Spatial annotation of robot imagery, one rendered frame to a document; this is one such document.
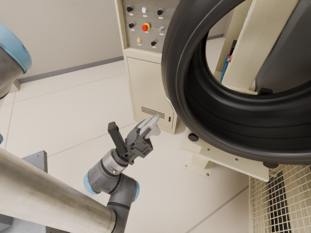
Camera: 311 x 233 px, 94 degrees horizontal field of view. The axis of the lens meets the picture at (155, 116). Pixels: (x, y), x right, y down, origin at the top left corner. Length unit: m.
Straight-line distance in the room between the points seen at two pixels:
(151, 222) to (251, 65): 1.25
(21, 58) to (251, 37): 0.75
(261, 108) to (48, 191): 0.79
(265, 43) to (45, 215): 0.88
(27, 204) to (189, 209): 1.22
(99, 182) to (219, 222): 1.11
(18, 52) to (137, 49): 1.05
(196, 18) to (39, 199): 0.46
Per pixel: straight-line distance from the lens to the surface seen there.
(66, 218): 0.45
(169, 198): 1.44
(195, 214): 1.45
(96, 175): 0.59
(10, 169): 0.36
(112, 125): 0.49
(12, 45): 0.38
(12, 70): 0.38
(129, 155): 0.56
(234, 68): 0.83
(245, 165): 0.75
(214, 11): 0.35
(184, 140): 0.66
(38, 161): 1.12
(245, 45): 0.79
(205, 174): 1.57
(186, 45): 0.37
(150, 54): 1.25
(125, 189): 0.65
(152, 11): 1.21
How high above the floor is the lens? 1.40
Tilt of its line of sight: 46 degrees down
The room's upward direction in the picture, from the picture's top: straight up
